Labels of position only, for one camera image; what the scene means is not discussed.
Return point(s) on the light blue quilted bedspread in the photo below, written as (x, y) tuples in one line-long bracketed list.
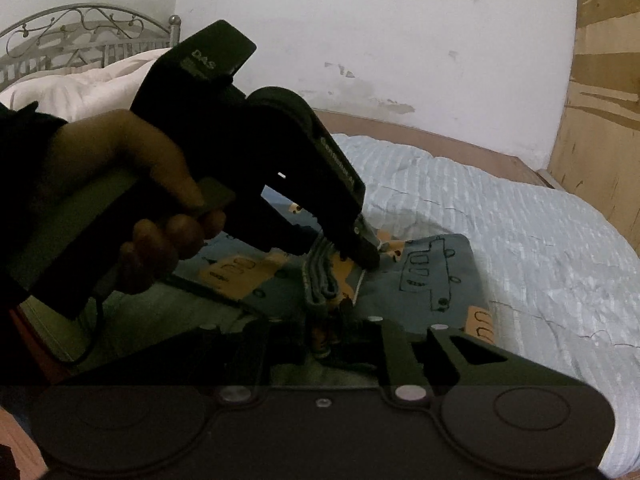
[(561, 282)]

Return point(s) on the pink rolled comforter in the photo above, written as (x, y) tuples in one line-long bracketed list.
[(83, 94)]

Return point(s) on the brown wooden bed frame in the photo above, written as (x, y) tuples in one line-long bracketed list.
[(499, 165)]

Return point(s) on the person's left hand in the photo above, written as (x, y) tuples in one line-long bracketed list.
[(123, 182)]

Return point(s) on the plywood board wardrobe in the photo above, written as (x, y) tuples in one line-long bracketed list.
[(596, 151)]

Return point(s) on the grey metal headboard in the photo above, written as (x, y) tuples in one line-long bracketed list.
[(81, 35)]

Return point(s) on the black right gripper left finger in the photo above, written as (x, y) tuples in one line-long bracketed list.
[(282, 354)]

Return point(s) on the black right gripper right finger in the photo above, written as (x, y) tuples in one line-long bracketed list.
[(428, 366)]

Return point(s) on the blue pants with orange trucks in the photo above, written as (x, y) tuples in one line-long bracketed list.
[(420, 283)]

